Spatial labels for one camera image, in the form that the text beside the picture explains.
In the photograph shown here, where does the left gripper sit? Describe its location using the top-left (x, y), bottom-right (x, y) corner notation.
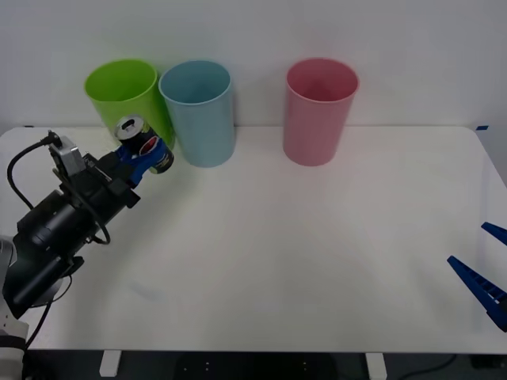
top-left (58, 136), bottom-right (166, 227)

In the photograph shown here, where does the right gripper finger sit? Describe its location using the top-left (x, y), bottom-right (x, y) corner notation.
top-left (446, 255), bottom-right (507, 333)
top-left (480, 222), bottom-right (507, 243)

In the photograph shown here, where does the blue and black drink can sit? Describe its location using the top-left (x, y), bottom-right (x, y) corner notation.
top-left (113, 113), bottom-right (176, 176)

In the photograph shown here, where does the green plastic bin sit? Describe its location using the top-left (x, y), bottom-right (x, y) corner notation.
top-left (83, 58), bottom-right (176, 154)

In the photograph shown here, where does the pale blue plastic bin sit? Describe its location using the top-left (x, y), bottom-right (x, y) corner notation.
top-left (158, 59), bottom-right (235, 169)

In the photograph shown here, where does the white table leg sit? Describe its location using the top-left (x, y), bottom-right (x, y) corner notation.
top-left (98, 351), bottom-right (122, 378)
top-left (364, 351), bottom-right (387, 379)

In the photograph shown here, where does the pink plastic bin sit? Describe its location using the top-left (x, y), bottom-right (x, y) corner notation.
top-left (282, 57), bottom-right (360, 167)

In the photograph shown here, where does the black floor cable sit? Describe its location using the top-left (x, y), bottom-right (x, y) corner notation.
top-left (390, 353), bottom-right (457, 378)

